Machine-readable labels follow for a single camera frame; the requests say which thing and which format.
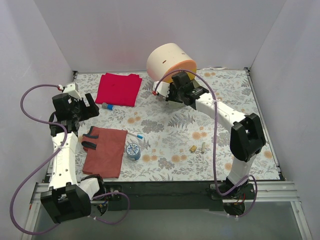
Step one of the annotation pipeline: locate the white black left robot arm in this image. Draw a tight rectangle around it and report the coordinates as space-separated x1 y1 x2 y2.
40 93 107 224

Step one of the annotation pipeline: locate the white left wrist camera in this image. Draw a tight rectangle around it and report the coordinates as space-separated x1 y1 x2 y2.
58 82 82 100

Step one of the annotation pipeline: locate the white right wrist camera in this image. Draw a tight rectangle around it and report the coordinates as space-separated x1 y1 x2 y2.
152 81 170 98

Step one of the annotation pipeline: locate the small brass sharpener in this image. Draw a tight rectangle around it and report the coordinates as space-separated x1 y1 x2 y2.
189 145 197 153

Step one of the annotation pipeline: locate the red folded cloth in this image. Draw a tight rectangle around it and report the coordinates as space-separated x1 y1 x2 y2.
95 73 142 107

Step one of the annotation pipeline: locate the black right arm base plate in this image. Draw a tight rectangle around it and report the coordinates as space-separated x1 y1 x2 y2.
209 183 255 200

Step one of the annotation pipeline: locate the blue patterned tape roll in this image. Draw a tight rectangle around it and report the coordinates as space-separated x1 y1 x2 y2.
126 143 141 161

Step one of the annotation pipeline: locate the rust brown folded garment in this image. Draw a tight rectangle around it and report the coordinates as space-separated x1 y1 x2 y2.
81 126 128 179

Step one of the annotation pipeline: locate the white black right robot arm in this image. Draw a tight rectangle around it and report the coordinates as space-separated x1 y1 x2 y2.
153 70 266 199

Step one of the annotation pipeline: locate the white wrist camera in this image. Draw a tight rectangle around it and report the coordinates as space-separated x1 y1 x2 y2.
58 82 82 100
152 81 170 98

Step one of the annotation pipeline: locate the small beige eraser stick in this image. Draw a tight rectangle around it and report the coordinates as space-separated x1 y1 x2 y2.
201 142 206 154

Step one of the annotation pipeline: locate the aluminium frame rail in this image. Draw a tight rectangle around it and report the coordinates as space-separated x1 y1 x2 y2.
25 181 312 240

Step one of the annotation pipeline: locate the blue cap white marker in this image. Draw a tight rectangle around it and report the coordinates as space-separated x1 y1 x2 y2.
127 132 144 139

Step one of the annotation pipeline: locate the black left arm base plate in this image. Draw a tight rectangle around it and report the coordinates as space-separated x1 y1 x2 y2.
101 184 122 201

